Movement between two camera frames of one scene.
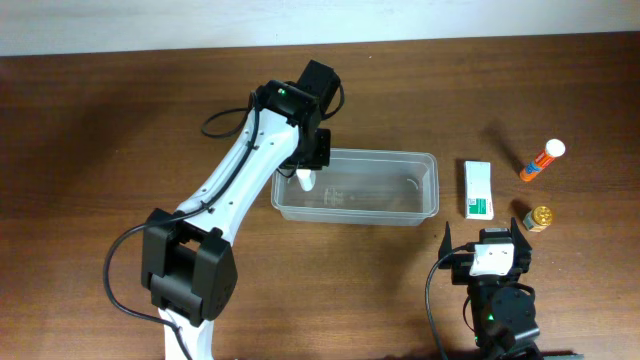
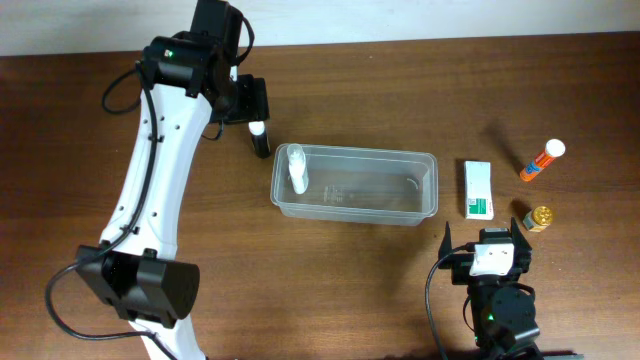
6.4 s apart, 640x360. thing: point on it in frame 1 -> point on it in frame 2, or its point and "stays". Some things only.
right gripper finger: x=445 y=249 stays
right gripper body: x=461 y=270 stays
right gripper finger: x=522 y=249 stays
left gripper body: x=316 y=148 -> x=252 y=100
